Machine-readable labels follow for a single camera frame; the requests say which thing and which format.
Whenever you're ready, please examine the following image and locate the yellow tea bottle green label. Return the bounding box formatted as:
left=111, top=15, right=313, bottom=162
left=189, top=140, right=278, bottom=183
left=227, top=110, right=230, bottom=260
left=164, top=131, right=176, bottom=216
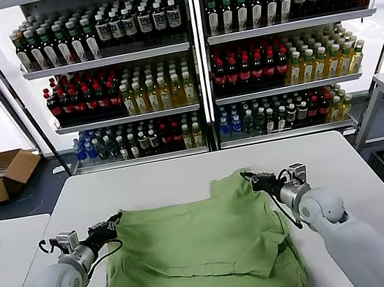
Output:
left=297, top=49, right=318, bottom=84
left=190, top=122, right=205, bottom=149
left=156, top=75, right=175, bottom=111
left=143, top=78, right=163, bottom=113
left=180, top=124, right=196, bottom=151
left=282, top=51, right=306, bottom=87
left=338, top=95, right=355, bottom=121
left=131, top=81, right=151, bottom=116
left=309, top=47, right=330, bottom=82
left=336, top=42, right=356, bottom=78
left=322, top=44, right=344, bottom=80
left=119, top=83, right=139, bottom=118
left=168, top=73, right=188, bottom=109
left=347, top=39, right=370, bottom=75
left=180, top=70, right=200, bottom=107
left=327, top=97, right=344, bottom=123

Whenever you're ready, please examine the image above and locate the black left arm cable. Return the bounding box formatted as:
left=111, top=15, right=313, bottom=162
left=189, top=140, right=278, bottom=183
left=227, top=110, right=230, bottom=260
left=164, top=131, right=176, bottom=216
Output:
left=81, top=237, right=128, bottom=273

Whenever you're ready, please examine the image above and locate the cola bottle red cap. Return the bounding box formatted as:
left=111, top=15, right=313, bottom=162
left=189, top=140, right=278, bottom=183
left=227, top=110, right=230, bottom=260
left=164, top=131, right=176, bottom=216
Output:
left=235, top=54, right=256, bottom=94
left=81, top=83, right=102, bottom=122
left=157, top=124, right=174, bottom=154
left=317, top=95, right=332, bottom=119
left=223, top=56, right=243, bottom=96
left=106, top=79, right=127, bottom=118
left=272, top=47, right=293, bottom=87
left=210, top=59, right=231, bottom=98
left=94, top=81, right=114, bottom=120
left=45, top=90, right=67, bottom=129
left=248, top=52, right=268, bottom=92
left=306, top=97, right=322, bottom=121
left=70, top=86, right=91, bottom=124
left=58, top=88, right=78, bottom=127
left=169, top=122, right=185, bottom=152
left=260, top=50, right=281, bottom=89

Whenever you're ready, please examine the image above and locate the dark tea bottle green cap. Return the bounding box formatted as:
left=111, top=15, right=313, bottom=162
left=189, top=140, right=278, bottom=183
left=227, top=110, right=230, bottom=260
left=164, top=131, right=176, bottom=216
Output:
left=262, top=0, right=283, bottom=29
left=38, top=25, right=63, bottom=70
left=218, top=0, right=240, bottom=36
left=277, top=0, right=297, bottom=26
left=202, top=0, right=225, bottom=38
left=79, top=16, right=103, bottom=62
left=25, top=27, right=49, bottom=72
left=66, top=19, right=90, bottom=64
left=232, top=0, right=254, bottom=34
left=52, top=22, right=77, bottom=67
left=11, top=31, right=35, bottom=75
left=247, top=0, right=268, bottom=31

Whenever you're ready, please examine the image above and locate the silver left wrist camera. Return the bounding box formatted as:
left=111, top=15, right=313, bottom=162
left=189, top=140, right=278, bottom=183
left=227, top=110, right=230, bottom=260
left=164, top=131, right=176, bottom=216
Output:
left=54, top=228, right=81, bottom=254

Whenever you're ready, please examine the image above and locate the large plain green t-shirt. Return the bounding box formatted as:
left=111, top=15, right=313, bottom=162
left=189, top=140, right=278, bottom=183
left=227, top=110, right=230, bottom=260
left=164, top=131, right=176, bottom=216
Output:
left=81, top=159, right=311, bottom=287

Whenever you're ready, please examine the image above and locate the small dark drink bottle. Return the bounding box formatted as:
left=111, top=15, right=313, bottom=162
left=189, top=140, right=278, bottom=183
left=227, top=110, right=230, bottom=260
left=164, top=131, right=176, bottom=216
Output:
left=284, top=103, right=300, bottom=127
left=126, top=133, right=141, bottom=160
left=295, top=101, right=311, bottom=124
left=147, top=130, right=161, bottom=151
left=263, top=109, right=279, bottom=135
left=136, top=131, right=151, bottom=152
left=274, top=106, right=290, bottom=132
left=115, top=135, right=131, bottom=162

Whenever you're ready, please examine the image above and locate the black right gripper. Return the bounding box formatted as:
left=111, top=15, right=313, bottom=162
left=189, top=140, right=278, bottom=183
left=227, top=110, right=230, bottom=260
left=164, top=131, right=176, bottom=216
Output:
left=240, top=164, right=287, bottom=201

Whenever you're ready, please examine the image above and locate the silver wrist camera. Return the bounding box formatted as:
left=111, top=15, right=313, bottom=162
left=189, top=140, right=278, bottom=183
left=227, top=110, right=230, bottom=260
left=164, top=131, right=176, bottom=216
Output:
left=54, top=228, right=81, bottom=254
left=287, top=161, right=311, bottom=186

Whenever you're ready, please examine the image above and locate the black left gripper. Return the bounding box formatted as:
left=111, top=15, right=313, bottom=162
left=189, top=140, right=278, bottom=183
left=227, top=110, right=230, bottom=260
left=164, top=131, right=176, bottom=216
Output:
left=77, top=210, right=129, bottom=250

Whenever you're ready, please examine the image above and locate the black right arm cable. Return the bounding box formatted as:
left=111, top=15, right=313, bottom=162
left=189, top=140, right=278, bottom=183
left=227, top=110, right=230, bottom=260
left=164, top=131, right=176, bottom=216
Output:
left=267, top=186, right=305, bottom=234

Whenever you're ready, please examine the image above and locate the clear green-tinted water bottle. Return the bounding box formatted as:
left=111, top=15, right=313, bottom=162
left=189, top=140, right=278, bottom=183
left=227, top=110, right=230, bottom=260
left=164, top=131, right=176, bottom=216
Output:
left=104, top=136, right=120, bottom=163
left=240, top=110, right=256, bottom=138
left=251, top=108, right=267, bottom=136
left=95, top=138, right=110, bottom=163

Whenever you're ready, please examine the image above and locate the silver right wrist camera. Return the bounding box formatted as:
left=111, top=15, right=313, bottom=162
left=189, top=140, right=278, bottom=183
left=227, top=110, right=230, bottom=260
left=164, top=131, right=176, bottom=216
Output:
left=287, top=161, right=311, bottom=186

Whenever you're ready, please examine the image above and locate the grey metal shelf rack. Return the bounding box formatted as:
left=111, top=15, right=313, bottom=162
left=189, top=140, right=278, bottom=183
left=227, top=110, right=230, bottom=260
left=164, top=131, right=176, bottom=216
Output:
left=0, top=0, right=216, bottom=187
left=191, top=0, right=384, bottom=152

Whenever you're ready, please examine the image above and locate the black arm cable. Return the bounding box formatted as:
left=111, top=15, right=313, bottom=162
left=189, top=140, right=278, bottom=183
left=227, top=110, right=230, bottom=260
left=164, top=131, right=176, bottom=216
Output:
left=267, top=186, right=305, bottom=234
left=81, top=237, right=128, bottom=273

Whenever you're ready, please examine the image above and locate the blue water bottle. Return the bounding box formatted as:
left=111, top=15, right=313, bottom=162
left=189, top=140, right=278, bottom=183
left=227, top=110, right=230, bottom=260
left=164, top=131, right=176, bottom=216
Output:
left=83, top=140, right=100, bottom=165
left=229, top=115, right=245, bottom=136
left=72, top=138, right=89, bottom=164
left=218, top=117, right=233, bottom=138

